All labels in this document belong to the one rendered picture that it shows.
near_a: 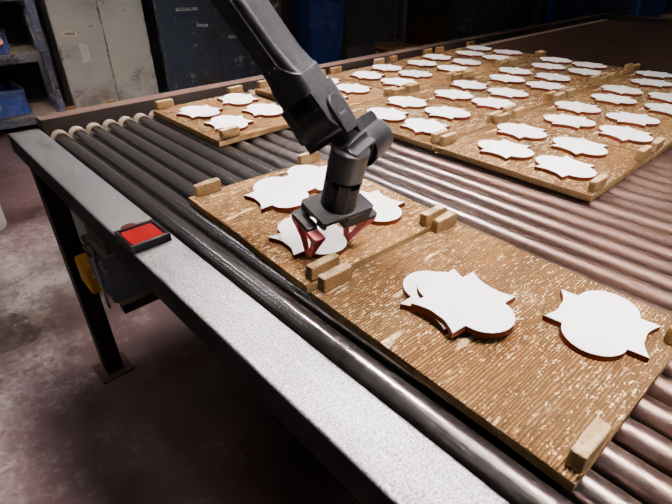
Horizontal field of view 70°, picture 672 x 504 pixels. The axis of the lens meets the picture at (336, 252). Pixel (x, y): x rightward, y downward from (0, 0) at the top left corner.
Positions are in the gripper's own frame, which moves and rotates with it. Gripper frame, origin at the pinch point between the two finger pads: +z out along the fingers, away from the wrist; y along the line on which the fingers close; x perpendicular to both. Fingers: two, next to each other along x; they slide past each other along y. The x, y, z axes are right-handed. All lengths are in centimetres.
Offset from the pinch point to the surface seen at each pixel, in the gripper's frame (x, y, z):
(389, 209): -2.7, -17.4, 0.9
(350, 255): 4.0, -1.8, 0.1
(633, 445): 49, -4, -10
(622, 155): 11, -85, -2
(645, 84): -15, -164, 4
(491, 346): 31.1, -1.9, -7.8
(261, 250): -6.5, 9.1, 3.1
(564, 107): -18, -111, 5
